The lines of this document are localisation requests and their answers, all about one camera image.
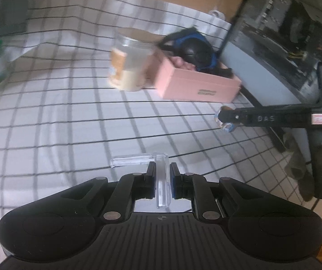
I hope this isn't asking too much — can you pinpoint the clear acrylic L bracket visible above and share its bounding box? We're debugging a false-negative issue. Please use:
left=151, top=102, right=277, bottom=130
left=110, top=153, right=171, bottom=208

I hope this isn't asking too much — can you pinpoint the pink cardboard box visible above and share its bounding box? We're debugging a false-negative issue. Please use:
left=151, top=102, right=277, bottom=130
left=147, top=50, right=241, bottom=103

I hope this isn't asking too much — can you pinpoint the computer case with glass panel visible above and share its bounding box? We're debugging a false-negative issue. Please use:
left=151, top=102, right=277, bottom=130
left=215, top=0, right=322, bottom=153

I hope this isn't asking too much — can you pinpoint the clear jar with wooden lid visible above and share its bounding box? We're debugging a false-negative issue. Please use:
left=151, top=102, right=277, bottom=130
left=109, top=27, right=163, bottom=91

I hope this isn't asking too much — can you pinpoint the gloved right hand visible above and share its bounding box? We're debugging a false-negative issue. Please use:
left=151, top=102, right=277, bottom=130
left=283, top=133, right=322, bottom=202

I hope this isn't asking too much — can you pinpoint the black blue padded cap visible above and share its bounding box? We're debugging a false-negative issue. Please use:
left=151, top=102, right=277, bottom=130
left=157, top=27, right=218, bottom=71

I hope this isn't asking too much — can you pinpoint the black plush toy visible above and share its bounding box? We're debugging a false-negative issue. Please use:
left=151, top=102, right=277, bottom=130
left=204, top=66, right=233, bottom=78

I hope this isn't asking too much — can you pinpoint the white checkered tablecloth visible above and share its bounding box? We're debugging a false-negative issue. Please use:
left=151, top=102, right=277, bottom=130
left=0, top=0, right=304, bottom=262

